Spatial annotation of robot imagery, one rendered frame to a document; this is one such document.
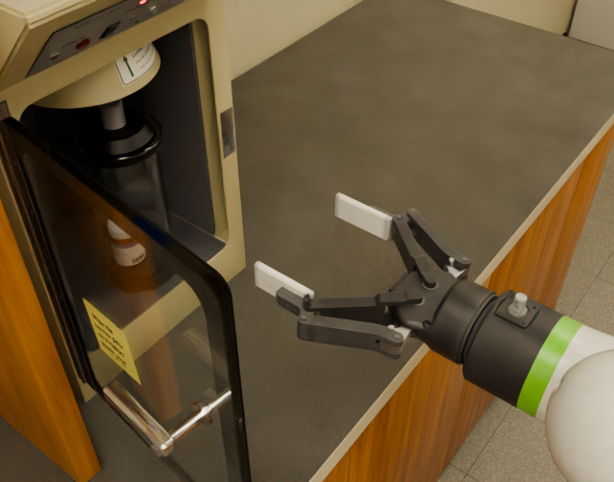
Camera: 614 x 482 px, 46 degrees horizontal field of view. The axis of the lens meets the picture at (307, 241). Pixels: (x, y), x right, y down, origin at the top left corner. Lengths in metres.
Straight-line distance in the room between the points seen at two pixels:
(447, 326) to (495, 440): 1.46
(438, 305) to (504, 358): 0.08
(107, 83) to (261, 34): 0.90
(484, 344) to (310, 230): 0.61
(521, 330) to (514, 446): 1.48
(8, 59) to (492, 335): 0.45
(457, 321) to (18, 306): 0.39
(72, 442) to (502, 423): 1.48
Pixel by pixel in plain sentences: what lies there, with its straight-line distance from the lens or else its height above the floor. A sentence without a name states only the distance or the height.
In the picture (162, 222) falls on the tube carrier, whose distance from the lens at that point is 0.96.
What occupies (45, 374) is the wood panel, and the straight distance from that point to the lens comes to 0.78.
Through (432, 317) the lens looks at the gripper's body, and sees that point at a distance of 0.67.
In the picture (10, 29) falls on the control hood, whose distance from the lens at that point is 0.59.
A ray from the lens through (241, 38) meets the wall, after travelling 1.63.
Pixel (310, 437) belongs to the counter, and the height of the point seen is 0.94.
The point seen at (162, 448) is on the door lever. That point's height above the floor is 1.21.
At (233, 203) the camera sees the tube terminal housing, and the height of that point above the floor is 1.08.
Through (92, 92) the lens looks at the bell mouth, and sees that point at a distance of 0.82.
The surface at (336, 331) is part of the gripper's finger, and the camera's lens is 0.66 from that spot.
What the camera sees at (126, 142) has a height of 1.25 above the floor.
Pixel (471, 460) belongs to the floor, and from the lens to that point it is 2.06.
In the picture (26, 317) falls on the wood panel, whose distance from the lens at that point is 0.72.
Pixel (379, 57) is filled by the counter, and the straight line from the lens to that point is 1.68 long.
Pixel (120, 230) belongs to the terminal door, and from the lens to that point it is 0.57.
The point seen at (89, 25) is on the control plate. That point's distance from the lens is 0.65.
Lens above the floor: 1.74
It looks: 43 degrees down
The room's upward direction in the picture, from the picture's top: straight up
